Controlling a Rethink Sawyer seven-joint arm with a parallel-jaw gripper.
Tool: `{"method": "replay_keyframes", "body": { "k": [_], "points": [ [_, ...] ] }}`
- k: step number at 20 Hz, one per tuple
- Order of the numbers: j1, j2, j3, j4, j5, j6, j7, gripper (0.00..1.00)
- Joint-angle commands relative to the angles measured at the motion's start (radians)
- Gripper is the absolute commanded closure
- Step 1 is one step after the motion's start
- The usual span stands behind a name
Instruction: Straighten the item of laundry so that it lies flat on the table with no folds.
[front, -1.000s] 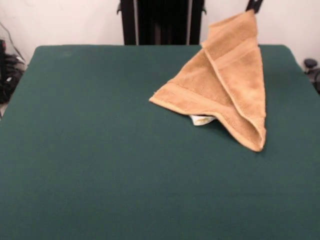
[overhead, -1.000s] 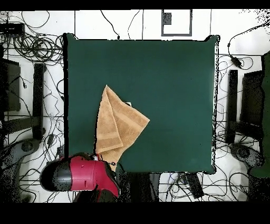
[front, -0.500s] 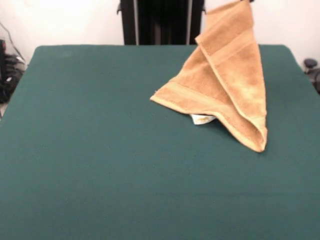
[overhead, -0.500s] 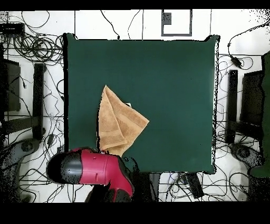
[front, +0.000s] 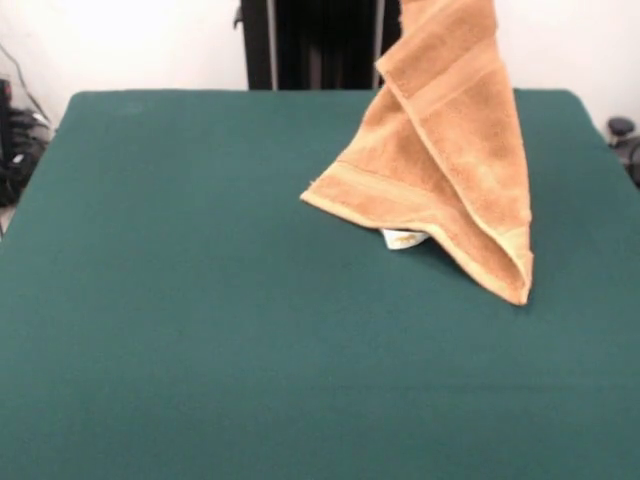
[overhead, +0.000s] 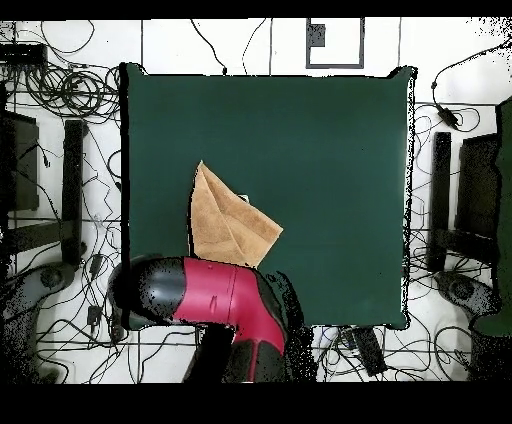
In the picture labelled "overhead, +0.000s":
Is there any dark stand base foot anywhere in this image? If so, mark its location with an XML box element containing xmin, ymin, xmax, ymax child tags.
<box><xmin>433</xmin><ymin>270</ymin><xmax>501</xmax><ymax>321</ymax></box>
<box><xmin>0</xmin><ymin>260</ymin><xmax>79</xmax><ymax>383</ymax></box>

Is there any dark flat box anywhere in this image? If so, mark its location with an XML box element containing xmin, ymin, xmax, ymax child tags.
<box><xmin>0</xmin><ymin>109</ymin><xmax>41</xmax><ymax>213</ymax></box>
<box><xmin>454</xmin><ymin>133</ymin><xmax>501</xmax><ymax>241</ymax></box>

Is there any black flat device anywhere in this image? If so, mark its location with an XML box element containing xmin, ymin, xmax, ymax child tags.
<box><xmin>0</xmin><ymin>42</ymin><xmax>48</xmax><ymax>67</ymax></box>

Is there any dark green table cloth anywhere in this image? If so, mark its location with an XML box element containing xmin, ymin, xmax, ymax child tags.
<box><xmin>119</xmin><ymin>61</ymin><xmax>419</xmax><ymax>331</ymax></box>

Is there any black power strip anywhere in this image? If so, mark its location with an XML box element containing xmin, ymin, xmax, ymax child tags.
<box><xmin>351</xmin><ymin>326</ymin><xmax>388</xmax><ymax>378</ymax></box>

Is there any gray rectangular floor frame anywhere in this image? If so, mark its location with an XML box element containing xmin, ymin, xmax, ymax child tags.
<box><xmin>305</xmin><ymin>17</ymin><xmax>366</xmax><ymax>70</ymax></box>

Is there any gray square plate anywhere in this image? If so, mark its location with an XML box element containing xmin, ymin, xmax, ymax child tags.
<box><xmin>306</xmin><ymin>22</ymin><xmax>327</xmax><ymax>48</ymax></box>

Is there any tan terry towel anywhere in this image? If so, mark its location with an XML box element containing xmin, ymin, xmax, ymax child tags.
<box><xmin>187</xmin><ymin>159</ymin><xmax>284</xmax><ymax>269</ymax></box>

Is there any black stand leg bar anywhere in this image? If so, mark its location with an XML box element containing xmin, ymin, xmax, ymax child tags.
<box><xmin>60</xmin><ymin>118</ymin><xmax>88</xmax><ymax>267</ymax></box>
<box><xmin>425</xmin><ymin>130</ymin><xmax>452</xmax><ymax>274</ymax></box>

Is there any black coiled cable bundle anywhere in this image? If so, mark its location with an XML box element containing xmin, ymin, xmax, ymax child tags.
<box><xmin>23</xmin><ymin>63</ymin><xmax>121</xmax><ymax>121</ymax></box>

